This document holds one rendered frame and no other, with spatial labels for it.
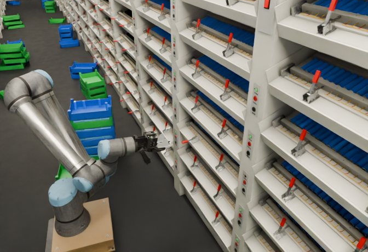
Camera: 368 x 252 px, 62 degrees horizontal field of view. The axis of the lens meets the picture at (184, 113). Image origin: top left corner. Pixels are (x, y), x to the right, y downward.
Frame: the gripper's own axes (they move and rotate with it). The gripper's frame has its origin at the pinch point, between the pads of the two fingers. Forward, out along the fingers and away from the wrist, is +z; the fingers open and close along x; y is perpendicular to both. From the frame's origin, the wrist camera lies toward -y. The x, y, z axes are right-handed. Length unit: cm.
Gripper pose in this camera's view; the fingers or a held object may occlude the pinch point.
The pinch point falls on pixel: (168, 144)
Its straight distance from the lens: 165.2
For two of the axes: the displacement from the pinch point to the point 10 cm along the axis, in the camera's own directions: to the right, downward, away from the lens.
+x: -4.3, -4.5, 7.8
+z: 8.9, -0.8, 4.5
